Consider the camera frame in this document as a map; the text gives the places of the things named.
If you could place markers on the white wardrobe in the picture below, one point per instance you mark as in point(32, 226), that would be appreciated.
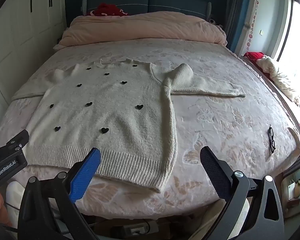
point(15, 35)

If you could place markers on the blue padded headboard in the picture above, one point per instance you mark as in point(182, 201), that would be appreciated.
point(165, 0)

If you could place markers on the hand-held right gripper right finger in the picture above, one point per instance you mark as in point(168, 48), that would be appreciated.
point(213, 170)

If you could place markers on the crumpled white cloth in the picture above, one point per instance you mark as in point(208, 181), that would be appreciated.
point(280, 77)

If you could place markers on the white power strip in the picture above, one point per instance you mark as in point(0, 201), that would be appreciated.
point(132, 230)

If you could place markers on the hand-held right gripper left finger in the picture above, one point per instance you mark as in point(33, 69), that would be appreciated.
point(86, 173)

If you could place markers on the white sweater with black hearts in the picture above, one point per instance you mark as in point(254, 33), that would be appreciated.
point(115, 120)

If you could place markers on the person's left hand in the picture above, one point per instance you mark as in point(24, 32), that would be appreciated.
point(0, 206)

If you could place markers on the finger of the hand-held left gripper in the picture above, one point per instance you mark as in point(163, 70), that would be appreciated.
point(17, 140)

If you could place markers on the blue grey curtain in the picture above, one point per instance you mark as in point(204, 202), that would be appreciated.
point(240, 12)

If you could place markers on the pink duvet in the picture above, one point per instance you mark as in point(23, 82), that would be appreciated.
point(145, 27)

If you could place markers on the black eyeglasses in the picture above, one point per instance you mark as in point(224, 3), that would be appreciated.
point(270, 130)

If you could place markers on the window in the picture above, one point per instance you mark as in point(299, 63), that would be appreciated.
point(297, 50)

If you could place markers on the butterfly printed bed cover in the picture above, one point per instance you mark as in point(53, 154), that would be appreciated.
point(215, 120)

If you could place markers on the red cloth with white print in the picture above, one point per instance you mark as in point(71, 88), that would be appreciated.
point(106, 9)

